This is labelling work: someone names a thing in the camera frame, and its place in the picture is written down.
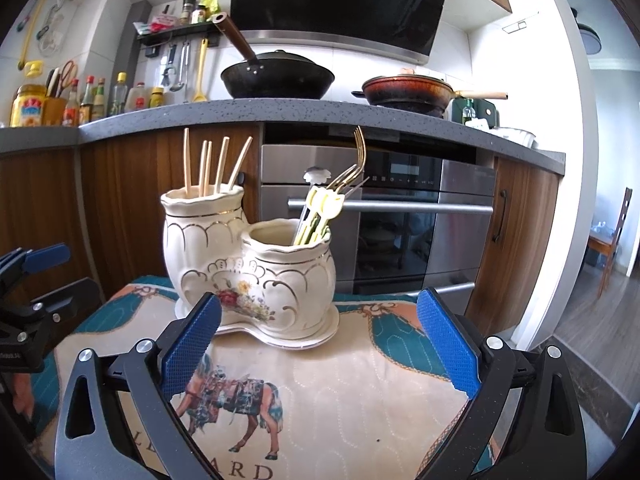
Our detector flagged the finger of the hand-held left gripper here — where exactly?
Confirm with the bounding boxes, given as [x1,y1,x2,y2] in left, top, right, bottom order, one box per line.
[0,278,104,361]
[0,243,71,294]

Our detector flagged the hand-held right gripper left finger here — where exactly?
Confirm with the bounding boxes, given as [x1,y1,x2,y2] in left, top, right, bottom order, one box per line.
[54,292,223,480]

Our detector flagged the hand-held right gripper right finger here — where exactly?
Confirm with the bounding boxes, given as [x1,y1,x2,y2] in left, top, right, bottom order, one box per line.
[415,287,587,480]

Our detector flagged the cream ceramic double utensil holder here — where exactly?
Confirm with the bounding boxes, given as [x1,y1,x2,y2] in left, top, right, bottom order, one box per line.
[160,185,341,349]

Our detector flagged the gold fork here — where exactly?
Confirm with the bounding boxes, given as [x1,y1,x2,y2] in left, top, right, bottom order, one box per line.
[320,126,367,201]

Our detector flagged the wooden lower cabinet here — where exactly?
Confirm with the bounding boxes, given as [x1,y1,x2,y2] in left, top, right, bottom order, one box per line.
[0,122,264,306]

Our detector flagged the wooden lower cabinet door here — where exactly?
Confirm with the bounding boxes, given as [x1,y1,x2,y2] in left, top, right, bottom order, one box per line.
[465,157,560,337]

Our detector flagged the printed horse table mat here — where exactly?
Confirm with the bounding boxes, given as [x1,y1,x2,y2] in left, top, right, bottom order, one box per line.
[30,275,506,480]

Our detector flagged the stainless steel built-in oven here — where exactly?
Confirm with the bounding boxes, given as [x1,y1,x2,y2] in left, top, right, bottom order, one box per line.
[260,144,497,311]

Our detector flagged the wooden knife block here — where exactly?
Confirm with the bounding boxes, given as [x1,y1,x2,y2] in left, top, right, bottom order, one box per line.
[42,97,69,126]

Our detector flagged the yellow jar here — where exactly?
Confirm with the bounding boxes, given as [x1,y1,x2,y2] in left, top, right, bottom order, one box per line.
[10,85,49,128]

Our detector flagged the red-capped sauce bottle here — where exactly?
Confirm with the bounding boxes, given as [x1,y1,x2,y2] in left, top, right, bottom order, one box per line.
[62,78,81,126]

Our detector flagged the dark soy sauce bottle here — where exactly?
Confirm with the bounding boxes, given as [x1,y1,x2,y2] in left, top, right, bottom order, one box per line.
[79,76,96,124]

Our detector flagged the green-label sauce bottle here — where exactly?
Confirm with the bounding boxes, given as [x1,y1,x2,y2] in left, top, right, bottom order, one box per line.
[92,78,107,120]

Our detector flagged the yellow green fruit fork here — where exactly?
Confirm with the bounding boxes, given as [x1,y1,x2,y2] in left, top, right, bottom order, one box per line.
[294,210,332,247]

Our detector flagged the clear yellow-capped oil bottle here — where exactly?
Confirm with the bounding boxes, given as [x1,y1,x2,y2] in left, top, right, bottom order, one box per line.
[109,72,129,117]

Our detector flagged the large oil jug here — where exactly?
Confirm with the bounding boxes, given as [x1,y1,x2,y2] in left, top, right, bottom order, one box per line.
[125,82,151,114]

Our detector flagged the wooden chair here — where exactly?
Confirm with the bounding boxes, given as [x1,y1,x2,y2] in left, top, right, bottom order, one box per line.
[586,187,634,301]

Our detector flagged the yellow tulip fruit fork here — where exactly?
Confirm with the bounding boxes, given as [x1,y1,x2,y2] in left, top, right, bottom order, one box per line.
[299,186,347,242]

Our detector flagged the white dish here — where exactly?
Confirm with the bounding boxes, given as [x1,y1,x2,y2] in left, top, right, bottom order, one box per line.
[492,127,539,149]

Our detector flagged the yellow spatula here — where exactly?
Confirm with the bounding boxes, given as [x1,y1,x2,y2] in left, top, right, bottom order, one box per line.
[192,39,210,104]

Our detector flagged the hanging metal peeler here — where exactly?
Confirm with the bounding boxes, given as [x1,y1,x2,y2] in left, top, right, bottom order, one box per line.
[160,45,179,87]

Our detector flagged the hanging metal ladle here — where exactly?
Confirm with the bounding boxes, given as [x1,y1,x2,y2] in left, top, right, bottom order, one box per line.
[170,42,191,92]

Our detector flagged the dark green appliance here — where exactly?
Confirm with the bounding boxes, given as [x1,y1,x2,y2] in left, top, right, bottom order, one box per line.
[447,97,499,129]

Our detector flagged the dark ceiling lamp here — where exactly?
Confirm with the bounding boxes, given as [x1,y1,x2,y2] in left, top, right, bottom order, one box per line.
[570,7,604,55]

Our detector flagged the black range hood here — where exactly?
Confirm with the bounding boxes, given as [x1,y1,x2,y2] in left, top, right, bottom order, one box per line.
[230,0,454,59]

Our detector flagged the black cabinet handle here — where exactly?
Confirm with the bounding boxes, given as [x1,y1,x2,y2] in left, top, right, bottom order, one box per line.
[492,191,508,244]

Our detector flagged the red-handled scissors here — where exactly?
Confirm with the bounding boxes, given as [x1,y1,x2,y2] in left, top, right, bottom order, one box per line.
[59,60,79,99]

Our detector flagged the black wall shelf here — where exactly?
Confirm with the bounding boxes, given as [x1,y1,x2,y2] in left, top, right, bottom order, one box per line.
[136,22,224,49]

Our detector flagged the red pan with wooden handle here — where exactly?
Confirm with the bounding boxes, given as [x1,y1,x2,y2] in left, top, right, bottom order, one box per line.
[351,75,509,111]

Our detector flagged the black wok with wooden handle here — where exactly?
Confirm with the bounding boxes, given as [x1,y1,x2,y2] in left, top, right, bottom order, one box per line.
[211,12,336,101]

